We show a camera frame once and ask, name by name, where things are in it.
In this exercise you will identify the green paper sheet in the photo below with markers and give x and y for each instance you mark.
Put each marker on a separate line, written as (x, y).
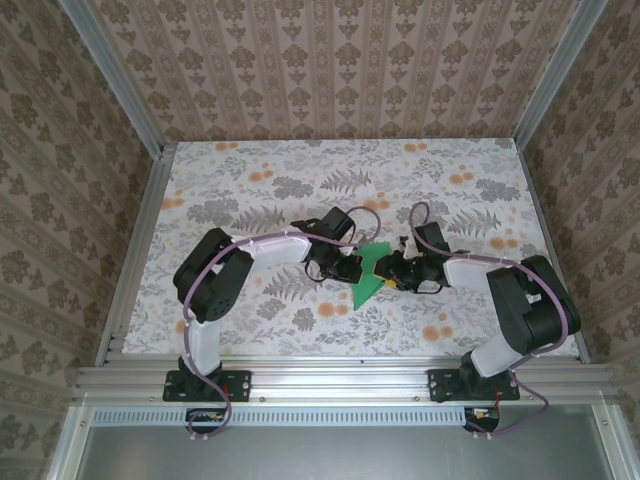
(365, 292)

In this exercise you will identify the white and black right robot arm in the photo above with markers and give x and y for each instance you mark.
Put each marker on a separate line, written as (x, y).
(465, 272)

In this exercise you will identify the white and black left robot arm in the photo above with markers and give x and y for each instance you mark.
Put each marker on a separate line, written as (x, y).
(280, 247)

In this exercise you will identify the grey sheet metal panel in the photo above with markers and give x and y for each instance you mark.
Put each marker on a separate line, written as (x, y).
(325, 455)

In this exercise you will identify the floral patterned table cover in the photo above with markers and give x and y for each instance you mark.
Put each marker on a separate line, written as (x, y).
(300, 165)

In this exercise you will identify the small black electronics box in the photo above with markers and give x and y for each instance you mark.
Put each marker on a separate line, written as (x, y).
(202, 422)
(487, 422)

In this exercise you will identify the aluminium mounting rail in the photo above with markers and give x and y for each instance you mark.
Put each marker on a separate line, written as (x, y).
(340, 382)

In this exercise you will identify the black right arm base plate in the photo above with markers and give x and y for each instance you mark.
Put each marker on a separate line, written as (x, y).
(440, 385)

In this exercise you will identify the aluminium table side rail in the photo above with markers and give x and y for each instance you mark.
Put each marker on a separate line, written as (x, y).
(552, 240)
(151, 200)

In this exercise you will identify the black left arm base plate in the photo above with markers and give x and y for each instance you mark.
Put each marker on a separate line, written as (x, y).
(240, 385)

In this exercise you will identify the aluminium frame post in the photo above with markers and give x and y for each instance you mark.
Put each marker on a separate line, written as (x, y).
(557, 70)
(119, 80)

